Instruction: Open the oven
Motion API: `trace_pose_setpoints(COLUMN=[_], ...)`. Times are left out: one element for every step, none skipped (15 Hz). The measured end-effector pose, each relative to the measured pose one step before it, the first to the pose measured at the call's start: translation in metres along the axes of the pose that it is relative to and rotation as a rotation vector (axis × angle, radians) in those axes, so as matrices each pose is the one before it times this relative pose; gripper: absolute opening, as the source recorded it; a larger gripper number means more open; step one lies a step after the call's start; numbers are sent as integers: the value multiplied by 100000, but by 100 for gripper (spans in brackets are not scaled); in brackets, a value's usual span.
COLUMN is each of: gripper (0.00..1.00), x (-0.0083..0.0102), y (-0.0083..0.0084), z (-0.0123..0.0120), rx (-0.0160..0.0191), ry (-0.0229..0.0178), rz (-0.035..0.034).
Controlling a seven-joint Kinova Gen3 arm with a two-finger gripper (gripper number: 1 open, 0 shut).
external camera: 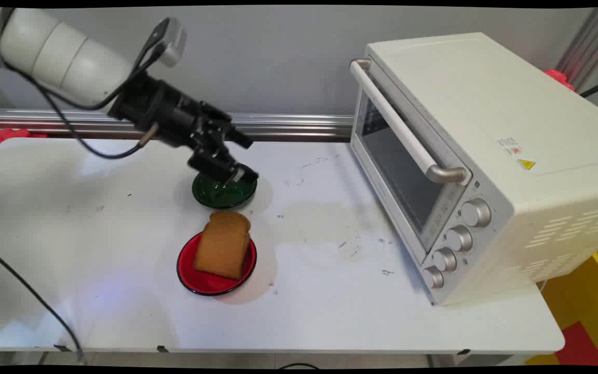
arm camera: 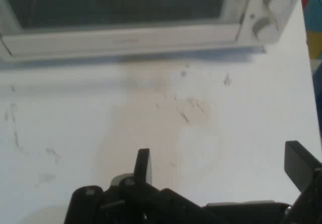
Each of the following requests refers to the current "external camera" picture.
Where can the green bowl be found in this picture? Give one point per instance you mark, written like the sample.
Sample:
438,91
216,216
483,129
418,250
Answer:
221,198

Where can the red floor mat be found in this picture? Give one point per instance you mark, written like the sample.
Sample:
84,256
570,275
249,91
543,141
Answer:
579,345

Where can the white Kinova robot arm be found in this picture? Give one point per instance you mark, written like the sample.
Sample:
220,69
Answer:
60,52

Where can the silver oven knob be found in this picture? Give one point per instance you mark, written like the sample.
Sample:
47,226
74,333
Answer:
476,212
459,238
433,277
444,259

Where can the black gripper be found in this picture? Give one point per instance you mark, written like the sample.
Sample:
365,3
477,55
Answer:
169,114

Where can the cream toaster oven body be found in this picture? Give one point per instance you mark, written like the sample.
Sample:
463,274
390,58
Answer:
486,93

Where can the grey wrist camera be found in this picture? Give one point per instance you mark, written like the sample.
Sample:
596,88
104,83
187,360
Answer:
170,41

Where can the red plate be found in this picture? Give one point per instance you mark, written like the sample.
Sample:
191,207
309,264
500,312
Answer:
200,283

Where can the yellow floor mat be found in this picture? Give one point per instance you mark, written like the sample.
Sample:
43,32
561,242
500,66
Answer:
579,296

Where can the aluminium post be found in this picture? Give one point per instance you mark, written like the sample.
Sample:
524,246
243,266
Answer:
589,41

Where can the red plastic object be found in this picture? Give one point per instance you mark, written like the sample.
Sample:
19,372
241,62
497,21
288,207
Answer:
558,78

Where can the aluminium rail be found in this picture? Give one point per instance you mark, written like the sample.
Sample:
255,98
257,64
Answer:
288,124

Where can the brown toast slice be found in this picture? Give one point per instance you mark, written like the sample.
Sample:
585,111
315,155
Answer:
221,244

